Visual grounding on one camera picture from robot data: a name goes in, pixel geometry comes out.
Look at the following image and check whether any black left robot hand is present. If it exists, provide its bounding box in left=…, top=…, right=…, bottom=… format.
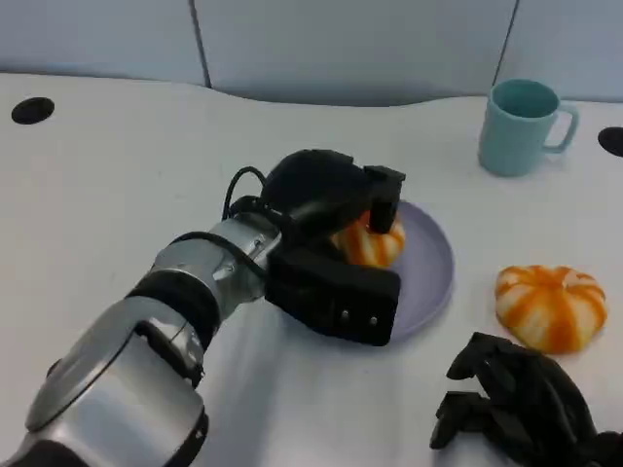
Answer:
left=260, top=149, right=408, bottom=265

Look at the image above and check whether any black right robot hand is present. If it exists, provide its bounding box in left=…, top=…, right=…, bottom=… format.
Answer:
left=428, top=332, right=623, bottom=467

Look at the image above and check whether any small orange white bread roll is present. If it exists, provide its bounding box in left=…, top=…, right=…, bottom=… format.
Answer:
left=330, top=201, right=407, bottom=268

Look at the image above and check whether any large orange white bread roll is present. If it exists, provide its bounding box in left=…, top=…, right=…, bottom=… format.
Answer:
left=495, top=265, right=608, bottom=354

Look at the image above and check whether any lilac plate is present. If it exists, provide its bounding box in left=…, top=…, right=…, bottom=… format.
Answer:
left=284, top=199, right=457, bottom=347

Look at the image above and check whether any pale green mug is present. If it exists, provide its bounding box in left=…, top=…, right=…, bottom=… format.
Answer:
left=478, top=79, right=580, bottom=177

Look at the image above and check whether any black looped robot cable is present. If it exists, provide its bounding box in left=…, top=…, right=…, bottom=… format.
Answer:
left=222, top=166, right=270, bottom=221

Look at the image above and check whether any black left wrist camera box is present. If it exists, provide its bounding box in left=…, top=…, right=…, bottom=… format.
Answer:
left=265, top=247, right=402, bottom=347

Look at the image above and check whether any black robot forearm cable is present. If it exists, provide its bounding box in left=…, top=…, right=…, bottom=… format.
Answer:
left=169, top=231, right=270, bottom=282

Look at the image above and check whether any black table cable grommet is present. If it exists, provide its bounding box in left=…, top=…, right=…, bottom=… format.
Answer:
left=597, top=126, right=623, bottom=158
left=10, top=96, right=55, bottom=126

